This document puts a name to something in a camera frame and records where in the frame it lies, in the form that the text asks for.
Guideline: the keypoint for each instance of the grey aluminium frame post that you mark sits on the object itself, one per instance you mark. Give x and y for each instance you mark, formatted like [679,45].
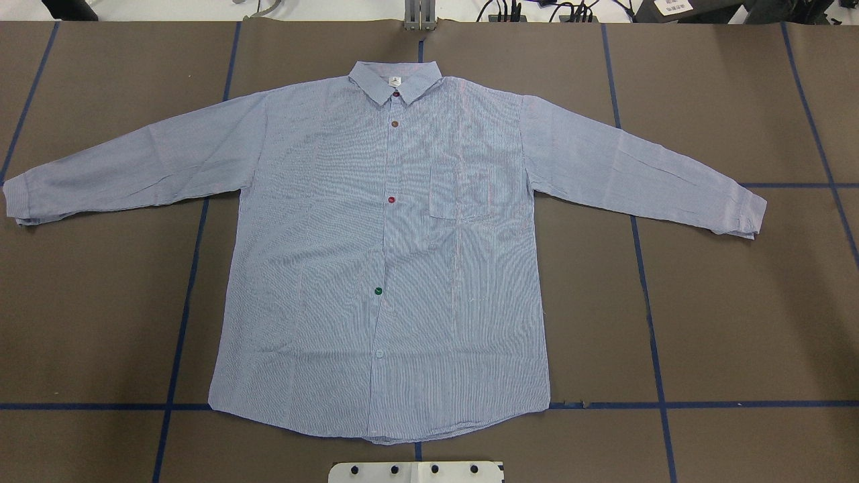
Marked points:
[420,15]

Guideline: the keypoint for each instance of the black power strip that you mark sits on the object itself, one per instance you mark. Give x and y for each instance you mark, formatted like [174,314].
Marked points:
[538,11]

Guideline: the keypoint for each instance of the light blue striped shirt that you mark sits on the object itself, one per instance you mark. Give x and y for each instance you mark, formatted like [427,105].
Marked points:
[385,282]

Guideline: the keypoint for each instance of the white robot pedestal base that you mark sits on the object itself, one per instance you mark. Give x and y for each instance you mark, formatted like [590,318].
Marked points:
[438,471]

